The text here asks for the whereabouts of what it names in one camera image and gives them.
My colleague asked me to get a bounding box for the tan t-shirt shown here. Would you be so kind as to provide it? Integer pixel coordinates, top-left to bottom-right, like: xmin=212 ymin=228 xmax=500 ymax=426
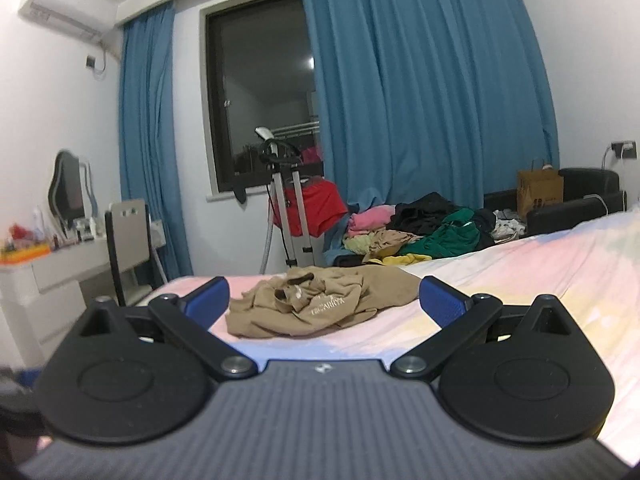
xmin=226 ymin=264 xmax=421 ymax=339

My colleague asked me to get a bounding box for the grey black chair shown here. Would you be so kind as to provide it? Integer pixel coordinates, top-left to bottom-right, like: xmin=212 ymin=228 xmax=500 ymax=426
xmin=104 ymin=198 xmax=167 ymax=307

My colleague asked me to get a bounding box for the yellow garment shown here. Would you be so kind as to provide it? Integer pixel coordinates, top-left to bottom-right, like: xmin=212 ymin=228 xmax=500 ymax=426
xmin=369 ymin=254 xmax=432 ymax=266

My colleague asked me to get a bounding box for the green garment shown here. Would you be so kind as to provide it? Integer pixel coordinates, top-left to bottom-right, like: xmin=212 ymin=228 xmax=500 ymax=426
xmin=397 ymin=208 xmax=496 ymax=259

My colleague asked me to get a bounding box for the white patterned garment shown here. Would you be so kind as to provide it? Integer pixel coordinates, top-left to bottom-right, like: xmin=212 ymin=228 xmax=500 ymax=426
xmin=491 ymin=209 xmax=526 ymax=244

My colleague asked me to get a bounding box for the beige patterned garment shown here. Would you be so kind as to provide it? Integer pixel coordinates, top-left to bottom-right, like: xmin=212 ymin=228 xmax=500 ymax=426
xmin=363 ymin=230 xmax=420 ymax=262

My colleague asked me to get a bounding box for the black garment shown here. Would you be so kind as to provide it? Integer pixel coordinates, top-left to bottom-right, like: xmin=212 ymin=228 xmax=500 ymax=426
xmin=386 ymin=192 xmax=460 ymax=236

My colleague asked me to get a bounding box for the pink garment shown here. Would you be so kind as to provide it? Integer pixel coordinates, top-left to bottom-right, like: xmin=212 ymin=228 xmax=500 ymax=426
xmin=346 ymin=205 xmax=395 ymax=237

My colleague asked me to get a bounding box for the pastel rainbow bed sheet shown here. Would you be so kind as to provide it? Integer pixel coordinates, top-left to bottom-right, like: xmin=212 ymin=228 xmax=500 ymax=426
xmin=144 ymin=207 xmax=640 ymax=466

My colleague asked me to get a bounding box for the blue curtain left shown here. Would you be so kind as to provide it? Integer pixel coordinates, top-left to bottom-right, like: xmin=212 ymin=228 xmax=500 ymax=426
xmin=118 ymin=1 xmax=192 ymax=280

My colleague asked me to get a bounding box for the blue curtain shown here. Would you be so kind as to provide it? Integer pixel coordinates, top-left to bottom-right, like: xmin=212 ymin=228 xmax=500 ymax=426
xmin=303 ymin=0 xmax=559 ymax=207
xmin=118 ymin=1 xmax=192 ymax=280

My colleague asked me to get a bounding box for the white dressing table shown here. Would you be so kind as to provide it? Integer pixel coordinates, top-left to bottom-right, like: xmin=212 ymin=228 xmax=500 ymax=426
xmin=1 ymin=238 xmax=110 ymax=370

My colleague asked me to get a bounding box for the wavy vanity mirror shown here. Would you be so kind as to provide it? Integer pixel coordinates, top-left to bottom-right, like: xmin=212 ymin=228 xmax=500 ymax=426
xmin=47 ymin=150 xmax=99 ymax=237

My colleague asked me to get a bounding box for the black sofa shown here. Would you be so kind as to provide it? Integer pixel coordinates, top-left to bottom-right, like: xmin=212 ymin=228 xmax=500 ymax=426
xmin=484 ymin=168 xmax=627 ymax=236

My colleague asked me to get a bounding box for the blue curtain right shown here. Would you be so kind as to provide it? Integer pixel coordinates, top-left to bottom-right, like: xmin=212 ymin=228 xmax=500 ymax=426
xmin=303 ymin=0 xmax=559 ymax=207

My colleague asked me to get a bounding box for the dark window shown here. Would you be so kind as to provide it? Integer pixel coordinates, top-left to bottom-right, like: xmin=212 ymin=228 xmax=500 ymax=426
xmin=204 ymin=0 xmax=323 ymax=193

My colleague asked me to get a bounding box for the white air conditioner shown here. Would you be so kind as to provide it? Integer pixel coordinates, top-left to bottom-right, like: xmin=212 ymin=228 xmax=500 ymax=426
xmin=18 ymin=0 xmax=117 ymax=44

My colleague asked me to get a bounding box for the wall socket with charger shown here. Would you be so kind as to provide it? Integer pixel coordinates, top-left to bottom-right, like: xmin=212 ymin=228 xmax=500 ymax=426
xmin=611 ymin=141 xmax=638 ymax=159

